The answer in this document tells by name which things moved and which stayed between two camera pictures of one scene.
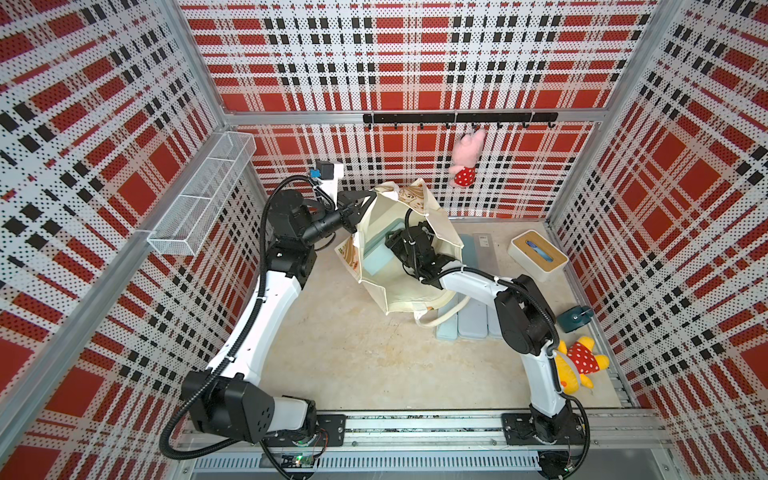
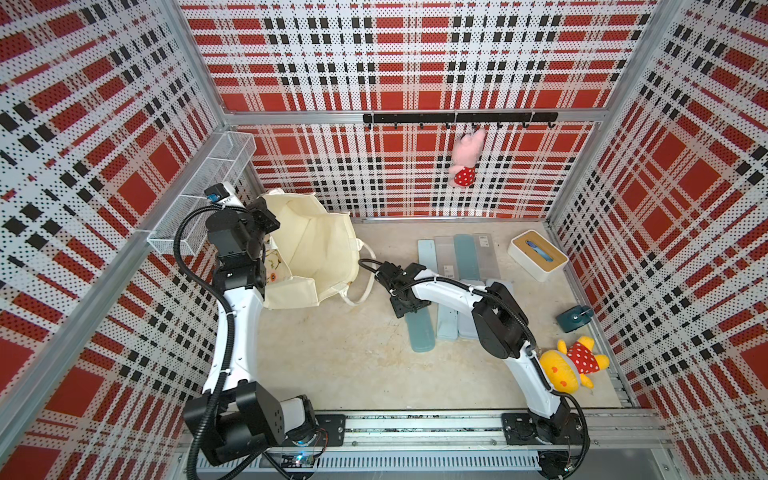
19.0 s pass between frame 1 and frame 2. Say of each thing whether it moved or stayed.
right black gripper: moved
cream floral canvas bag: moved
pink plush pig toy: stayed
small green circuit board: stayed
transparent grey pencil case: stayed
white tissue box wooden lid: stayed
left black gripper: moved
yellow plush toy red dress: stayed
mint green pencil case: stayed
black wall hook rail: stayed
